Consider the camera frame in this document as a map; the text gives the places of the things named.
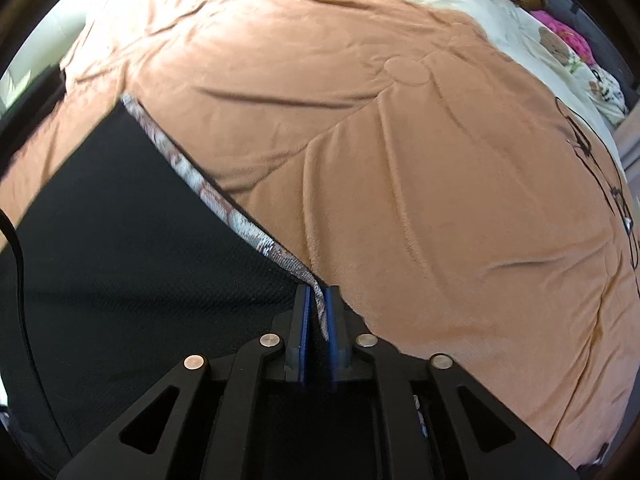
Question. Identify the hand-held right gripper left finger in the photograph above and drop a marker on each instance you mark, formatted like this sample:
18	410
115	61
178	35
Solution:
303	342

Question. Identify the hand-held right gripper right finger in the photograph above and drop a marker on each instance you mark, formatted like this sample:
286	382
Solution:
330	332

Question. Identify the black pants with patterned lining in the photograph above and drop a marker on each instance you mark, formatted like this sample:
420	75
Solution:
125	260

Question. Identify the orange fleece blanket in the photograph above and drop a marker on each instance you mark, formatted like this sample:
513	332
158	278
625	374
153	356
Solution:
400	185

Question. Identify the cream duvet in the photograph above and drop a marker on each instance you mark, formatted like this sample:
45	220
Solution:
500	15

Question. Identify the bear print pillow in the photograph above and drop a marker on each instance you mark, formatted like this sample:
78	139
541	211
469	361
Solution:
557	47

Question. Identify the white cloth with black print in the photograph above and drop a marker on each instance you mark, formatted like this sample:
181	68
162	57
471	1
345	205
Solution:
607	92

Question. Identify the pink fluffy blanket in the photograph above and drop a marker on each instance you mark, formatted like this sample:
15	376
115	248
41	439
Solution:
565	35

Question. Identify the white padded bench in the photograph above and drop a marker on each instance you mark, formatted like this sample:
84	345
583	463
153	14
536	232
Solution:
45	55

